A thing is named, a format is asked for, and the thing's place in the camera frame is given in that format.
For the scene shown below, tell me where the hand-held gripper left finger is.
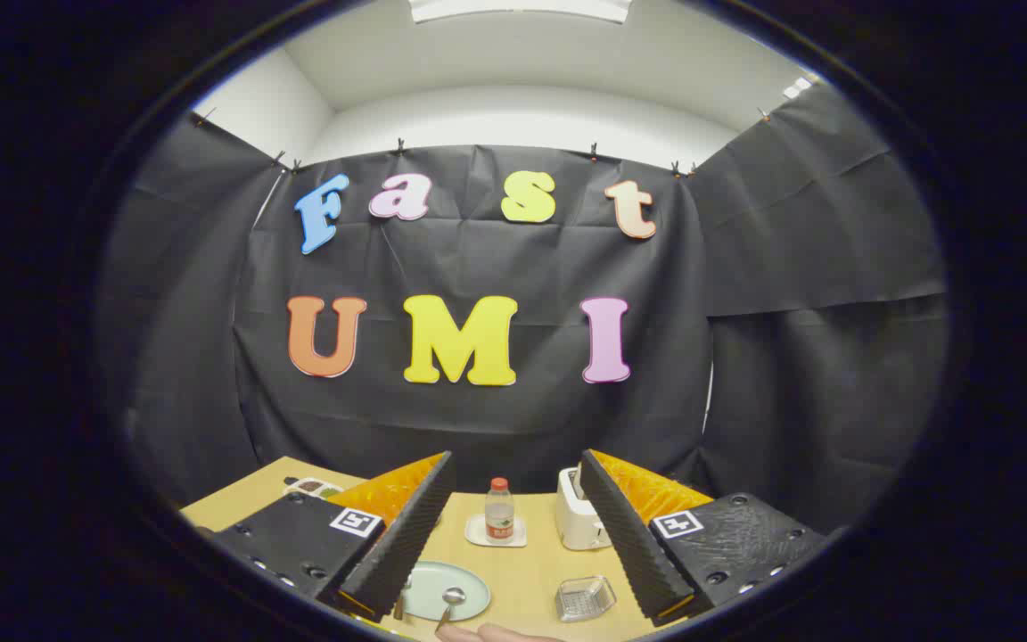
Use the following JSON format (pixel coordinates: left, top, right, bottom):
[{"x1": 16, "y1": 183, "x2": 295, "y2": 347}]
[{"x1": 210, "y1": 450, "x2": 456, "y2": 623}]

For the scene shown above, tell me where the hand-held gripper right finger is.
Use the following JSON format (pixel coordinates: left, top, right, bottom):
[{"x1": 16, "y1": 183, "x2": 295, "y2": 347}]
[{"x1": 578, "y1": 449, "x2": 828, "y2": 625}]

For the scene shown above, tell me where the metal spoon with wooden handle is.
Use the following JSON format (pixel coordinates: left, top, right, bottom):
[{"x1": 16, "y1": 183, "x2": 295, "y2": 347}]
[{"x1": 435, "y1": 587, "x2": 468, "y2": 632}]

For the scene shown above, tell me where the white toaster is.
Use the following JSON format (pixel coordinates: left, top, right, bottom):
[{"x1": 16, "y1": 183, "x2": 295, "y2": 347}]
[{"x1": 555, "y1": 464, "x2": 612, "y2": 551}]

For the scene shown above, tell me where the light green plate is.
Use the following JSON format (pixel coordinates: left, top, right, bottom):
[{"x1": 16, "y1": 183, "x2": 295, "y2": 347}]
[{"x1": 400, "y1": 561, "x2": 492, "y2": 622}]

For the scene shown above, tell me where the white square coaster tray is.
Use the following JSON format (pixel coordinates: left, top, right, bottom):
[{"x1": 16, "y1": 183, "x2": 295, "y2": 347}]
[{"x1": 464, "y1": 514, "x2": 529, "y2": 548}]

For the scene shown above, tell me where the clear plastic water bottle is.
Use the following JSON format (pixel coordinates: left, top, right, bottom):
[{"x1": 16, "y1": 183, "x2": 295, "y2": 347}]
[{"x1": 484, "y1": 477, "x2": 516, "y2": 543}]

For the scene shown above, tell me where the white divided sauce dish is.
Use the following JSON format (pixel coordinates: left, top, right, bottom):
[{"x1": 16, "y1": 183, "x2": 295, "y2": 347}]
[{"x1": 283, "y1": 477, "x2": 347, "y2": 500}]

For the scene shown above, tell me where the ceiling light panel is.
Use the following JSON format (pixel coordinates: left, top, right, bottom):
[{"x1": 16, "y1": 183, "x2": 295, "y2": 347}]
[{"x1": 408, "y1": 0, "x2": 632, "y2": 24}]

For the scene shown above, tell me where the metal wire basket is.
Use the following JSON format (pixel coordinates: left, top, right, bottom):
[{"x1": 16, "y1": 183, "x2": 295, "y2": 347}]
[{"x1": 555, "y1": 575, "x2": 618, "y2": 623}]

